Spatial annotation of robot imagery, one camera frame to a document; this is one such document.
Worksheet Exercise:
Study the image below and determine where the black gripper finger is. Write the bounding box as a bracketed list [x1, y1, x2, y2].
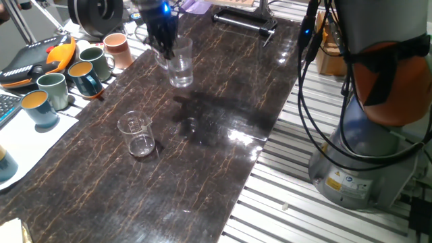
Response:
[167, 31, 180, 52]
[147, 32, 175, 61]

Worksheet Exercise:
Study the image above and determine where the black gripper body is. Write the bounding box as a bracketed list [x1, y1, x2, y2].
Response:
[137, 0, 180, 38]

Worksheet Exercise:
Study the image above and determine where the clear glass mug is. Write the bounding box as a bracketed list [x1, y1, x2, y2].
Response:
[153, 36, 194, 88]

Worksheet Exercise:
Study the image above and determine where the bare operator hand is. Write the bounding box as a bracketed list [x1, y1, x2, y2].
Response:
[0, 3, 11, 26]

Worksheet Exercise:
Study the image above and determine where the purple cloth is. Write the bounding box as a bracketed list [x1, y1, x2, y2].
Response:
[184, 0, 212, 15]

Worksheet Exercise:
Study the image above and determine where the pink ceramic mug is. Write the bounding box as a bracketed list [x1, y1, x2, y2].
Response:
[103, 32, 134, 70]

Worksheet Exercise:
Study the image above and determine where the black round disc device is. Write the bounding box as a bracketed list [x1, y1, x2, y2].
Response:
[67, 0, 124, 38]

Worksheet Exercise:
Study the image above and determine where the dark green ceramic mug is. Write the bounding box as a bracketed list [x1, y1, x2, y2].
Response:
[78, 47, 116, 82]

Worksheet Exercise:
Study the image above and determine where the black metal clamp stand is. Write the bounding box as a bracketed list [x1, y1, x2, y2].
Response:
[211, 0, 278, 47]

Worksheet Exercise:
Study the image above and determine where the clear glass beaker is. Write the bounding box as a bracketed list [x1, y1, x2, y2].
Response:
[117, 110, 157, 158]

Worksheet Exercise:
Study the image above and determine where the metal tripod leg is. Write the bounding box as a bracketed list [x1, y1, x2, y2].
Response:
[1, 0, 37, 45]
[30, 0, 67, 34]

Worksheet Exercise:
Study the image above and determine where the light green ceramic mug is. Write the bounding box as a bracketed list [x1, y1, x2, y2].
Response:
[36, 72, 70, 111]

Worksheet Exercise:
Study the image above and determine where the black orange teach pendant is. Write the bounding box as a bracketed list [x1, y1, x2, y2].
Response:
[0, 33, 77, 89]

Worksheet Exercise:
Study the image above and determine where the blue mug yellow inside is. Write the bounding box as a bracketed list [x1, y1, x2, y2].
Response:
[20, 90, 60, 129]

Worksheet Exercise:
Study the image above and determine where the cardboard box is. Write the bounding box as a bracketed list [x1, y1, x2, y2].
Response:
[315, 11, 348, 77]

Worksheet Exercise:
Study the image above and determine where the black keyboard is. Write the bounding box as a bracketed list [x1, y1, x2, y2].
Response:
[0, 93, 23, 128]

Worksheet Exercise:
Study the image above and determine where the white paper sheet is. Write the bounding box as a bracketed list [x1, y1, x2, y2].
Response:
[0, 89, 79, 192]

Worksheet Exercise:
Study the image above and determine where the dark marble pattern mat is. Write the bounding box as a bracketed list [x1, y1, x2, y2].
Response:
[0, 6, 308, 243]

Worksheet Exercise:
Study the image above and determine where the blue mug tan rim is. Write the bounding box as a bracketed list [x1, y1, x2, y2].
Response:
[0, 144, 19, 182]

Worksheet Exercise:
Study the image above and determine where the white paper stack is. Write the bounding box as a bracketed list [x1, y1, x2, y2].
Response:
[0, 217, 33, 243]

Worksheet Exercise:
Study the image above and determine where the black power box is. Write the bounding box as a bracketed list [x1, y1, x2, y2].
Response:
[408, 195, 432, 237]

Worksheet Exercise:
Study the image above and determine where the dark blue handled mug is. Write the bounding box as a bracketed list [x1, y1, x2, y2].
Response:
[67, 61, 105, 99]

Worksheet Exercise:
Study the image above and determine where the black cable with blue light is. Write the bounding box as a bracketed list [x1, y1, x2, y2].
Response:
[296, 0, 432, 171]

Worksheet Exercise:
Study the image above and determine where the black tape strap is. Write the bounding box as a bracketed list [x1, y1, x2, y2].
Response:
[344, 33, 431, 107]

